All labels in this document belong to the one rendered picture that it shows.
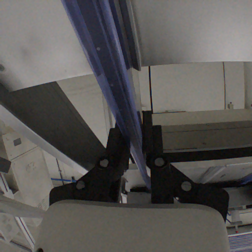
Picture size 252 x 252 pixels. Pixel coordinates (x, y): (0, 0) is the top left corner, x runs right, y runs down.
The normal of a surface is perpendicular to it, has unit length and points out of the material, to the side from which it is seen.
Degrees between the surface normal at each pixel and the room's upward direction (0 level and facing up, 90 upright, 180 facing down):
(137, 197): 135
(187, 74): 90
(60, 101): 90
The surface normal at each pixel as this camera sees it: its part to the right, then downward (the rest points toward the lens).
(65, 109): 0.98, -0.06
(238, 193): -0.20, -0.52
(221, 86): -0.18, 0.22
